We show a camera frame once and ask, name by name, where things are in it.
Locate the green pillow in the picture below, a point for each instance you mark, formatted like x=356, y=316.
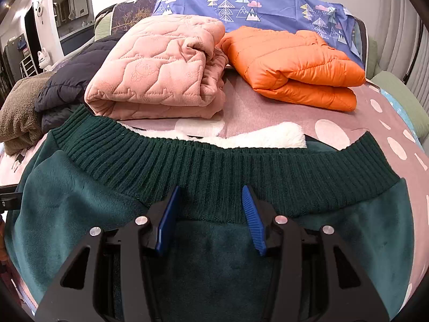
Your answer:
x=104, y=25
x=405, y=97

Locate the dark green fleece-lined hoodie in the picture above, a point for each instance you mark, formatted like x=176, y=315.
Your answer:
x=207, y=174

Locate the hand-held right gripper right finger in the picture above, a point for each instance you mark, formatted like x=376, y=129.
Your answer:
x=254, y=218

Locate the black floor lamp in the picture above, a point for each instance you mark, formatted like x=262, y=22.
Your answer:
x=414, y=53

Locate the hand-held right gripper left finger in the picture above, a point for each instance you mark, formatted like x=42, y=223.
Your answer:
x=167, y=218

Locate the pink polka dot bedsheet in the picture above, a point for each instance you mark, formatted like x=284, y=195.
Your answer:
x=268, y=120

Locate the white cat figurine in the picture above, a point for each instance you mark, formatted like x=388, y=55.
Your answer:
x=44, y=61

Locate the white pleated curtain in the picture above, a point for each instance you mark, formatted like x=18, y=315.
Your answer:
x=395, y=23

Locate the dark tree-print blanket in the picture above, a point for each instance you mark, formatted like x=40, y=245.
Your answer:
x=134, y=13

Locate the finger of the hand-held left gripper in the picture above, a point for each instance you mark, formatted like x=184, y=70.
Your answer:
x=10, y=199

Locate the white wall ornament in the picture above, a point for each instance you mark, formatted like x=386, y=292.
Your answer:
x=39, y=8

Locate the brown fleece garment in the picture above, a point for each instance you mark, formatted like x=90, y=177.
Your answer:
x=20, y=114

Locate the black cabinet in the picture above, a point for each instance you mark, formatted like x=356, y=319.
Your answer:
x=15, y=58

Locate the arched wall mirror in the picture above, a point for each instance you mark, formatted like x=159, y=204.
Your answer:
x=72, y=13

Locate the blue tree-print sheet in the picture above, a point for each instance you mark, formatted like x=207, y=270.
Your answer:
x=274, y=10

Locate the navy puffer jacket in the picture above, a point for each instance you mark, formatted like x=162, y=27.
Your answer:
x=67, y=84

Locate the orange puffer jacket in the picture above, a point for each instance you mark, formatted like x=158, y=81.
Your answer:
x=295, y=70

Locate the pink quilted garment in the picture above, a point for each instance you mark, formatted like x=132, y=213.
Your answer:
x=150, y=70

